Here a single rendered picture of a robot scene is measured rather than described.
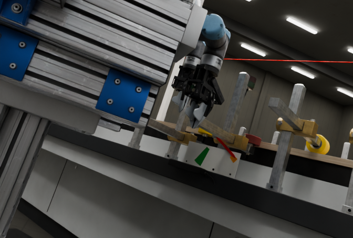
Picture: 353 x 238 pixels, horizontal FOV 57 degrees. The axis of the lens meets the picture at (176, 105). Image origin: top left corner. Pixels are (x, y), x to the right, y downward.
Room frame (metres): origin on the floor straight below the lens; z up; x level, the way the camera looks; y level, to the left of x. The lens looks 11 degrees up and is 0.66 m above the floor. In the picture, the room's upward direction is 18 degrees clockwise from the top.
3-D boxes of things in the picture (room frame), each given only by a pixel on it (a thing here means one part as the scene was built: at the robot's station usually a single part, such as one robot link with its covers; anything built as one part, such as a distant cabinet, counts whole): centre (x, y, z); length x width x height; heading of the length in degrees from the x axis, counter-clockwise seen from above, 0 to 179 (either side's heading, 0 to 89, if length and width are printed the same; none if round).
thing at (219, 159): (1.34, -0.20, 0.75); 0.26 x 0.01 x 0.10; 48
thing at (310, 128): (1.15, -0.44, 0.95); 0.14 x 0.06 x 0.05; 48
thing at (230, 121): (1.34, -0.24, 0.91); 0.04 x 0.04 x 0.48; 48
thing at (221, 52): (1.08, -0.07, 1.12); 0.09 x 0.08 x 0.11; 163
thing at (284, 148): (1.17, -0.42, 0.87); 0.04 x 0.04 x 0.48; 48
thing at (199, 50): (1.42, -0.01, 1.22); 0.09 x 0.08 x 0.11; 115
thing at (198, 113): (1.07, -0.08, 0.86); 0.06 x 0.03 x 0.09; 138
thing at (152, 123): (1.44, -0.05, 0.81); 0.44 x 0.03 x 0.04; 138
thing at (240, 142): (1.32, -0.26, 0.85); 0.14 x 0.06 x 0.05; 48
